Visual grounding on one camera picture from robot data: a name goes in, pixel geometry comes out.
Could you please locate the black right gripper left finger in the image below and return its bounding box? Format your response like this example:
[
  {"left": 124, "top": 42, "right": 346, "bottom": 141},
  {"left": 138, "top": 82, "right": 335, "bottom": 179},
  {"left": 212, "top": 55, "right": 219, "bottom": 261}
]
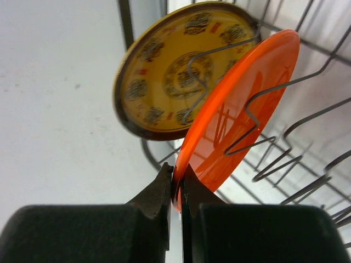
[{"left": 1, "top": 163, "right": 173, "bottom": 262}]

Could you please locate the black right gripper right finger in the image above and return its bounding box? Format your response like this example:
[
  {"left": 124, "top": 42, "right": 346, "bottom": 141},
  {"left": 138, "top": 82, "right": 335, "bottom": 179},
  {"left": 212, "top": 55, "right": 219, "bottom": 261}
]
[{"left": 180, "top": 167, "right": 350, "bottom": 262}]

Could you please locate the yellow patterned plate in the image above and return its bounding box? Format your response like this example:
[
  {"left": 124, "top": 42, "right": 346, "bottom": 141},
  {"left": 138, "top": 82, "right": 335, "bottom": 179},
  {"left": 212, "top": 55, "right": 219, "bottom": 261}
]
[{"left": 114, "top": 1, "right": 261, "bottom": 141}]

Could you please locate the metal wire dish rack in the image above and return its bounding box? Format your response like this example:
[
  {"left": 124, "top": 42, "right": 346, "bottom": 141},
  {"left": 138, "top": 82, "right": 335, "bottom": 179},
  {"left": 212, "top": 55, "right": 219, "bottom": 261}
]
[{"left": 116, "top": 0, "right": 351, "bottom": 231}]

